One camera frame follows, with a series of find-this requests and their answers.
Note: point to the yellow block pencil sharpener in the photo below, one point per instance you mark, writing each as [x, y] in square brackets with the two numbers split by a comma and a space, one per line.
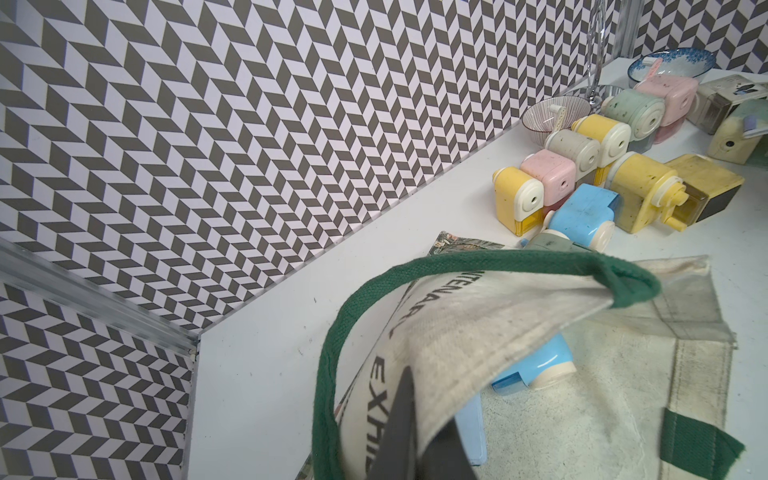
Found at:
[519, 200]

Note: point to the cream canvas tote bag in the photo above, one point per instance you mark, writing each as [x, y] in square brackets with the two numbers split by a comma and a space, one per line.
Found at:
[652, 352]

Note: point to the white grey pencil sharpener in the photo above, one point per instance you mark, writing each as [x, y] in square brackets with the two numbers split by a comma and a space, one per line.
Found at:
[716, 99]

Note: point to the blue round pencil sharpener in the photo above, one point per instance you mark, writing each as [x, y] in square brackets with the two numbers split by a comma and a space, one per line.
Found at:
[588, 217]

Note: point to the blue white patterned bowl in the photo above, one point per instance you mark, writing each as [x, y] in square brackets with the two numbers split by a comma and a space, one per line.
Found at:
[682, 62]

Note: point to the mint green pencil sharpener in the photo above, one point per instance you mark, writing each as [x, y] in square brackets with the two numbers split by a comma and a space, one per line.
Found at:
[641, 112]

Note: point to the pink rounded pencil sharpener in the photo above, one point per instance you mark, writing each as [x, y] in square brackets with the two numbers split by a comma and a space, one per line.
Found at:
[556, 172]

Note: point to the green block pencil sharpener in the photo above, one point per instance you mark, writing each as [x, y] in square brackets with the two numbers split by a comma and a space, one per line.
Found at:
[738, 135]

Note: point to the pink ribbed bowl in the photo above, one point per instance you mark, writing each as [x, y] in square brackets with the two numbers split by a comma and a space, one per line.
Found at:
[540, 119]

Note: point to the small yellow black sharpener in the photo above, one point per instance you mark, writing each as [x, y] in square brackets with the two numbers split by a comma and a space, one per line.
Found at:
[709, 186]

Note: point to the white cartoon pencil sharpener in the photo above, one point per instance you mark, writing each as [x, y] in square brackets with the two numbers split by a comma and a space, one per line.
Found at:
[584, 151]

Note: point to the grey green round sharpener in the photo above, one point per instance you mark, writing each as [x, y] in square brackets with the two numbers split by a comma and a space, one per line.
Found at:
[553, 241]

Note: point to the pink block pencil sharpener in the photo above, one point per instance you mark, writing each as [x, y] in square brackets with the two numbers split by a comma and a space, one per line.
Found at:
[677, 92]

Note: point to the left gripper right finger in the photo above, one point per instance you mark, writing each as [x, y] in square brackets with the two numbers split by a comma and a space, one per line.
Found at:
[445, 458]

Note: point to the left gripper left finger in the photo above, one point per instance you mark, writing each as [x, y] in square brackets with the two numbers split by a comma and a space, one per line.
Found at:
[396, 458]

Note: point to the pale blue block sharpener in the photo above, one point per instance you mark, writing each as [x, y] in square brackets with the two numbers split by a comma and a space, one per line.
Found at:
[470, 425]

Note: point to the yellow round pencil sharpener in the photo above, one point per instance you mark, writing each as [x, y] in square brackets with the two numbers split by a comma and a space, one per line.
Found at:
[614, 138]

